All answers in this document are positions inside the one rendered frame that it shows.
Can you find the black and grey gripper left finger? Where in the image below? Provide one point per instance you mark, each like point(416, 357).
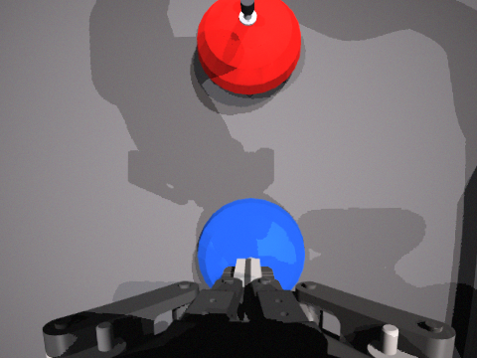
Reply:
point(108, 330)

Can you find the blue dome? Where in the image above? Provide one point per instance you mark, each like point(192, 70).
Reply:
point(252, 229)

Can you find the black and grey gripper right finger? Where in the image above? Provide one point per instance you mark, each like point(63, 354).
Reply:
point(375, 329)

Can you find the red dome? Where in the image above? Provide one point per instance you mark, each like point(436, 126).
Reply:
point(249, 46)

